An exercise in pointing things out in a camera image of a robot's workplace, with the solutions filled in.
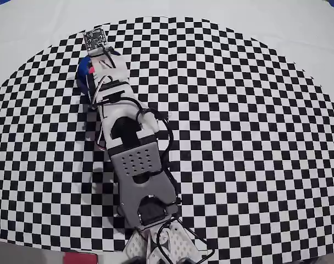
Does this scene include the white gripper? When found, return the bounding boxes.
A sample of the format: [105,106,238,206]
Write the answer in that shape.
[88,48,129,80]

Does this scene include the blue round box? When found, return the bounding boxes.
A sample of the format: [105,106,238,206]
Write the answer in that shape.
[77,49,123,97]

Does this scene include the black white checkered mat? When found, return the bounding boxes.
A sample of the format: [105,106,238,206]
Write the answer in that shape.
[0,0,334,262]

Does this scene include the red flat object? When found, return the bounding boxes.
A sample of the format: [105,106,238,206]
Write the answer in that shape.
[64,252,98,264]

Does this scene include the white red servo wire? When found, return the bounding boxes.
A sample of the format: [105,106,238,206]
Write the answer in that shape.
[90,76,114,109]

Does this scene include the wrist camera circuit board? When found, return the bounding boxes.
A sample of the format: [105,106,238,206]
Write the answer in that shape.
[82,28,110,54]

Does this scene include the black power cable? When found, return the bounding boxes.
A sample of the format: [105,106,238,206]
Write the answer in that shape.
[155,224,175,264]

